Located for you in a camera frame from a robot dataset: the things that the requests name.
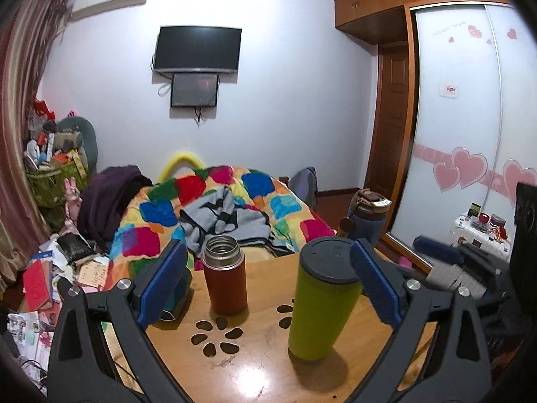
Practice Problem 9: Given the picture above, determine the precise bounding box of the brown wooden door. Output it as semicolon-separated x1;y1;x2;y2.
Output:
365;42;409;199

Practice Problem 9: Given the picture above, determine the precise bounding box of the grey black striped garment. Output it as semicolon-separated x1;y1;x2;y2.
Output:
179;186;270;258

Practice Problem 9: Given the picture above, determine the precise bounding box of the small framed wall screen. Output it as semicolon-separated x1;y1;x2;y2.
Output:
170;73;219;108

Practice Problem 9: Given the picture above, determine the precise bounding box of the black wall television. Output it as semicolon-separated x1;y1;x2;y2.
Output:
154;26;242;73

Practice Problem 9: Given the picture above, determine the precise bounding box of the pink striped curtain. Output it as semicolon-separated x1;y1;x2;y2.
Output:
1;0;67;292

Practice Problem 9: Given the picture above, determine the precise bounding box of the red thermos steel rim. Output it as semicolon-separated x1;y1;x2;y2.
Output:
201;235;248;316

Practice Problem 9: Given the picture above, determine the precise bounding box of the blue bottle with brown lid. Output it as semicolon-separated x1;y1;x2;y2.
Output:
336;188;391;247

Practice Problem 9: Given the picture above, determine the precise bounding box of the dark purple garment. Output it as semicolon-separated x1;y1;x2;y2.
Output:
78;165;152;251

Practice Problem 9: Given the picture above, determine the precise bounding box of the wardrobe with heart decals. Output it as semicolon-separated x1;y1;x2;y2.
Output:
335;0;536;255

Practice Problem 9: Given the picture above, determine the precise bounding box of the white hard-shell suitcase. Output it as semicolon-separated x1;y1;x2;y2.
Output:
450;203;511;262

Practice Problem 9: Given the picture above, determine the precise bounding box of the green bottle with clear neck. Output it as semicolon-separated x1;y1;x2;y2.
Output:
289;236;362;362

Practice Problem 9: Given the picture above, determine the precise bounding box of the white wall air conditioner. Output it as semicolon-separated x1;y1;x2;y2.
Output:
71;0;147;21

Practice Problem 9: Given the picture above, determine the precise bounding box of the grey chair with clutter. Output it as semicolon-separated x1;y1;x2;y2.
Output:
23;111;98;224

